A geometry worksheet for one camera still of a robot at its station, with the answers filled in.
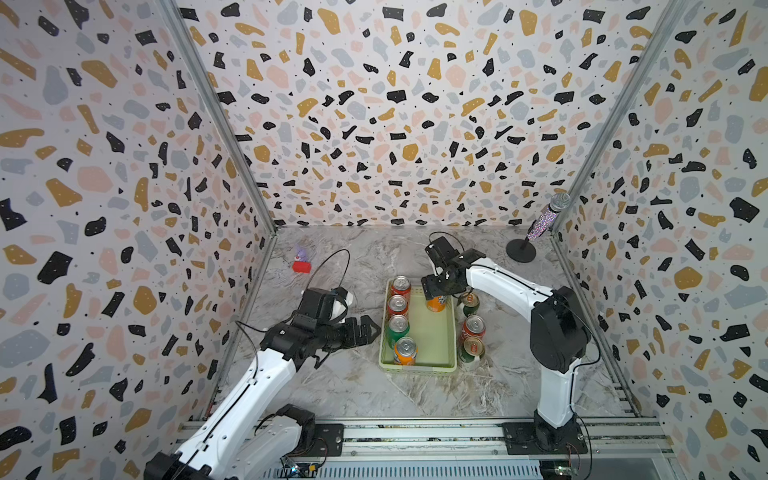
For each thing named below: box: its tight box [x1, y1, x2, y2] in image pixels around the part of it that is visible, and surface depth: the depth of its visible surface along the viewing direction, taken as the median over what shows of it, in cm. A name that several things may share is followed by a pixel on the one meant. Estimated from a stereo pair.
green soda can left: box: [388, 314, 410, 350], surface depth 84 cm
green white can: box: [460, 291, 480, 317], surface depth 90 cm
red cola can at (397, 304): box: [387, 294, 409, 315], surface depth 89 cm
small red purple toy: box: [292, 244, 313, 274], surface depth 111 cm
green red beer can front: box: [458, 337, 485, 369], surface depth 81 cm
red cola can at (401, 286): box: [391, 275, 411, 296], surface depth 94 cm
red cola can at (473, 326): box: [460, 314, 486, 344], surface depth 85 cm
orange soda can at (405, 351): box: [394, 336, 418, 366], surface depth 80 cm
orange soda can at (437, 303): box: [426, 295, 447, 313], surface depth 99 cm
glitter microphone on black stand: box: [506, 192, 571, 263], surface depth 114 cm
